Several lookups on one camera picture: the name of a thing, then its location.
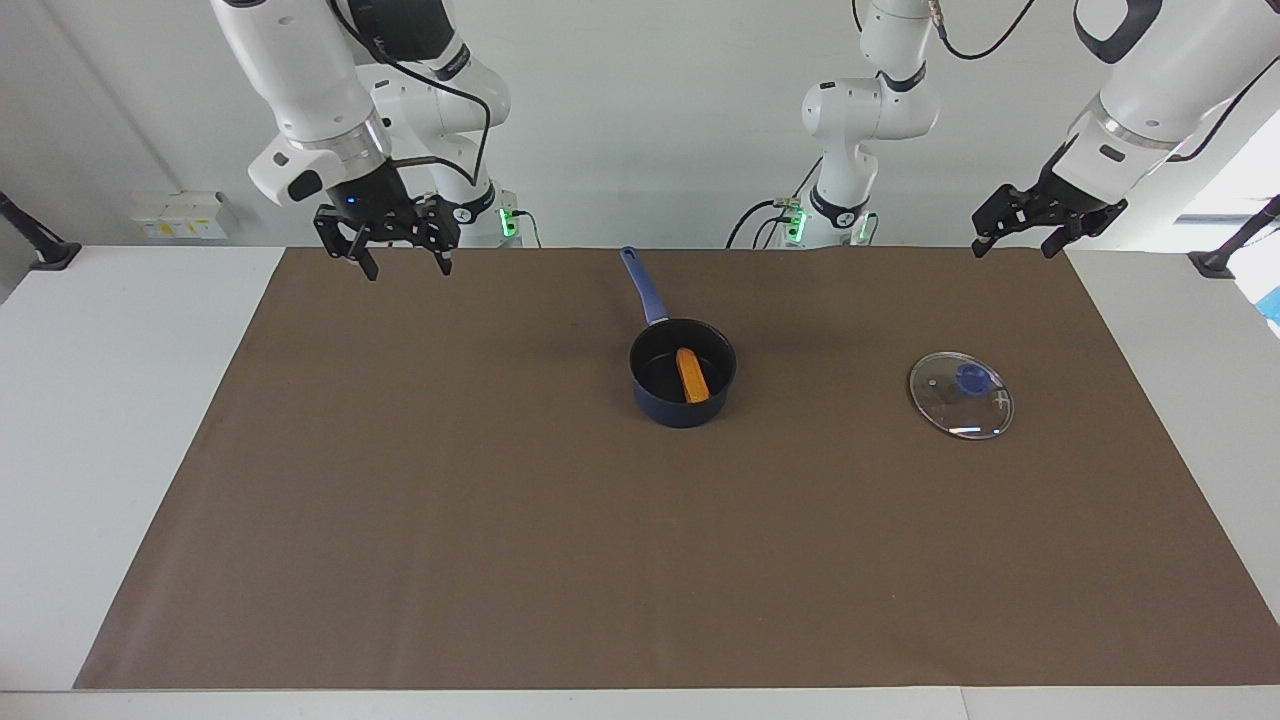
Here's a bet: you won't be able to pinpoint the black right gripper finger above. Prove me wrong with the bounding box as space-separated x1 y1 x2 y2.
340 222 382 283
425 196 462 278

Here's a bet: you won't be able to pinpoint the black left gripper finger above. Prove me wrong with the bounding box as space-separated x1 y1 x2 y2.
1040 203 1113 260
971 184 1039 260

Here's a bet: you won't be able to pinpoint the glass lid with blue knob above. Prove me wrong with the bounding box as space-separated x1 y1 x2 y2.
908 351 1015 441

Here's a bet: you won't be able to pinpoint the yellow corn cob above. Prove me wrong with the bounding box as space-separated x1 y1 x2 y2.
676 347 712 405

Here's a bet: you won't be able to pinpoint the blue pot with long handle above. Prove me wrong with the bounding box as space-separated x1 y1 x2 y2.
619 246 738 429

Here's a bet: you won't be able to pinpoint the black clamp stand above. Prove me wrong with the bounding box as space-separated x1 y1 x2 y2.
0 190 83 271
1188 195 1280 279

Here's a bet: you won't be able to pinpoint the brown table mat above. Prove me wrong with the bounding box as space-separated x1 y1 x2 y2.
73 247 1280 691

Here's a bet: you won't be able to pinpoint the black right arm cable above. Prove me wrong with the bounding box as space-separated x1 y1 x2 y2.
328 0 494 189

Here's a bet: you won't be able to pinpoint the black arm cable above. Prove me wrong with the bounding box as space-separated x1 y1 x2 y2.
935 0 1280 163
328 0 494 189

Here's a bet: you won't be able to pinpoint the black right arm base cables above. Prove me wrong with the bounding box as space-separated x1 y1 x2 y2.
400 195 543 249

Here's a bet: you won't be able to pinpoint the black arm base cables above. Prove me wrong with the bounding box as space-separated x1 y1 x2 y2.
400 195 543 249
727 155 831 249

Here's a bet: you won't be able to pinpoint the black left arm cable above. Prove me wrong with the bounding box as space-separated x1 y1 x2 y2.
935 0 1280 163

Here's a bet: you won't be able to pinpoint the white wall socket box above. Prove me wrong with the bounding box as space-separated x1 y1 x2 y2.
133 192 229 241

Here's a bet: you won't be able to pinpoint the black left arm base cables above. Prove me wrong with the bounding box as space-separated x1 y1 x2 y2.
727 155 831 249

